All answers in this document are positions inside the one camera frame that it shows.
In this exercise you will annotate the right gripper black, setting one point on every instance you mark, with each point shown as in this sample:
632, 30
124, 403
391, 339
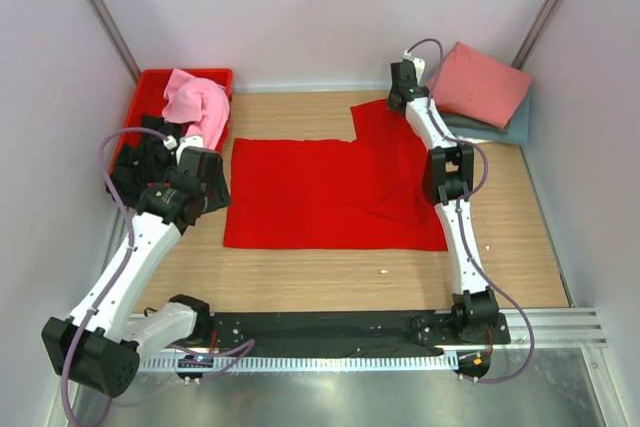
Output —
388, 104

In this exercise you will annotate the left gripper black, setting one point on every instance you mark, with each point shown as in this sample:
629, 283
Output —
219, 196

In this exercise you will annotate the red t-shirt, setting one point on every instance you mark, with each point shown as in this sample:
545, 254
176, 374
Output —
334, 194

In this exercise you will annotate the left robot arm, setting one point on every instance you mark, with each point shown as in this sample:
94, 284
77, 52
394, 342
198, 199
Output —
97, 346

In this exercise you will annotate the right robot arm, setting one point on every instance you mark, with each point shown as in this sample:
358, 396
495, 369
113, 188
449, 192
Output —
447, 186

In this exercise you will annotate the black t-shirt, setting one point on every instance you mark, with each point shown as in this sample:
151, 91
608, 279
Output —
138, 166

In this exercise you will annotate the folded salmon t-shirt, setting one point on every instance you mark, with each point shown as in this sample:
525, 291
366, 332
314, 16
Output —
475, 85

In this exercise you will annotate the folded dark grey t-shirt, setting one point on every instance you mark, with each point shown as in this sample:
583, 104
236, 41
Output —
458, 121

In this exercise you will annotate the folded white cloth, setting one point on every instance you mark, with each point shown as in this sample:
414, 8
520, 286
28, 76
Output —
475, 140

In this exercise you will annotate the pink t-shirt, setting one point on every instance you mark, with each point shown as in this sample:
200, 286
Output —
198, 103

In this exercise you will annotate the red plastic bin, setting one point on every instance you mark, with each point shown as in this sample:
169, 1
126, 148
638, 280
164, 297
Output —
145, 110

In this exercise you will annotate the folded grey-blue t-shirt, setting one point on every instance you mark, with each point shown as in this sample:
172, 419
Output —
518, 127

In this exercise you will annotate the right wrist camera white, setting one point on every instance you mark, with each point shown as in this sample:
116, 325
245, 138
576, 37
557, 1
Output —
418, 63

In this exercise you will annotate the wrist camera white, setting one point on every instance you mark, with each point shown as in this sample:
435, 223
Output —
418, 63
178, 146

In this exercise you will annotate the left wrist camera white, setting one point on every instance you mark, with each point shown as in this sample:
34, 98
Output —
178, 146

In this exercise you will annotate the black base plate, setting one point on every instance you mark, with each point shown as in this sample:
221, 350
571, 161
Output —
335, 335

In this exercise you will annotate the white slotted cable duct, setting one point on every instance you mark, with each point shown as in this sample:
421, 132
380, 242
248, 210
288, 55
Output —
174, 362

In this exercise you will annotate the aluminium frame rail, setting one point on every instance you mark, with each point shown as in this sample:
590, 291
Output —
548, 328

